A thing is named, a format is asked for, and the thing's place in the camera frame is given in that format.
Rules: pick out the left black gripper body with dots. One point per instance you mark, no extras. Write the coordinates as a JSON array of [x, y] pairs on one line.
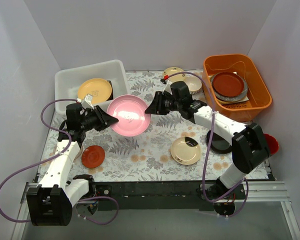
[[100, 118]]

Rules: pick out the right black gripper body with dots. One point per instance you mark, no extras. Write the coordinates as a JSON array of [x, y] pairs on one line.
[[160, 103]]

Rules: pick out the pink round plate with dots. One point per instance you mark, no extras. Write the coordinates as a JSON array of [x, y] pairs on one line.
[[130, 112]]

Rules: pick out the large yellow round plate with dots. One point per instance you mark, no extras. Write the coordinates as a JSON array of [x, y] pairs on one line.
[[99, 88]]

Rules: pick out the black square floral plate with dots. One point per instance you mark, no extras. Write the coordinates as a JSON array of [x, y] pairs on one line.
[[112, 92]]

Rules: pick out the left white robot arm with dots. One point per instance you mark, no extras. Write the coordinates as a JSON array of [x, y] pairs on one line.
[[51, 202]]

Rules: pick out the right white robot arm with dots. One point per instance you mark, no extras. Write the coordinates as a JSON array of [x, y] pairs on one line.
[[248, 142]]

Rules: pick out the yellow plate in orange bin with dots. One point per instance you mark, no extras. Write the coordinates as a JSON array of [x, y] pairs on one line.
[[230, 102]]

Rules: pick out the red plate in orange bin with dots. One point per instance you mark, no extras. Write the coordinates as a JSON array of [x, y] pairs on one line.
[[228, 84]]

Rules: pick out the orange plastic bin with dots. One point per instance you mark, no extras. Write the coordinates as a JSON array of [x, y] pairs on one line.
[[258, 95]]

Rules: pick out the grey plate in orange bin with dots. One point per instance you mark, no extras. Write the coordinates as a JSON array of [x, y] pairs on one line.
[[232, 99]]

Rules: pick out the white ceramic bowl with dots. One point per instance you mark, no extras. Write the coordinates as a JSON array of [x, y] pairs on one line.
[[194, 84]]

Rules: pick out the small cream floral plate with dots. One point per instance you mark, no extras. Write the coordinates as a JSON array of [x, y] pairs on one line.
[[172, 75]]

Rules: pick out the clear glass floral plate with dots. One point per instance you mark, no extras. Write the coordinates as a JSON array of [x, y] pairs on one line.
[[78, 155]]

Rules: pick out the small red round plate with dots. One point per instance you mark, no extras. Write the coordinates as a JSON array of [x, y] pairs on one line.
[[93, 156]]

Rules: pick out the floral patterned table mat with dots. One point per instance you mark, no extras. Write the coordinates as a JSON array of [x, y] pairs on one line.
[[146, 157]]

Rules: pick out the cream plate with black mark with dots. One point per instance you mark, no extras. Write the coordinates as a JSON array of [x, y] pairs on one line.
[[186, 151]]

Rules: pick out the black round plate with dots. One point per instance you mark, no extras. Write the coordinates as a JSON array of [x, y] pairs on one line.
[[219, 145]]

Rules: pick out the red black skull mug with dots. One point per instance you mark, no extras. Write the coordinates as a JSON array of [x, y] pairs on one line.
[[272, 144]]

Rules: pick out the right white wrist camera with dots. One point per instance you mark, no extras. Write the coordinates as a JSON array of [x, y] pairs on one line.
[[168, 83]]

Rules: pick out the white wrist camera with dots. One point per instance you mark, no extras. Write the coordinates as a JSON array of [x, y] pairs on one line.
[[86, 102], [168, 83]]

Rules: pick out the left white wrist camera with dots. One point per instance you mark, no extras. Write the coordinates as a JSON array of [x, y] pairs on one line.
[[86, 102]]

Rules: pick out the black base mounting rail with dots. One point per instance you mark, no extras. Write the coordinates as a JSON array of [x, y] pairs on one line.
[[159, 195]]

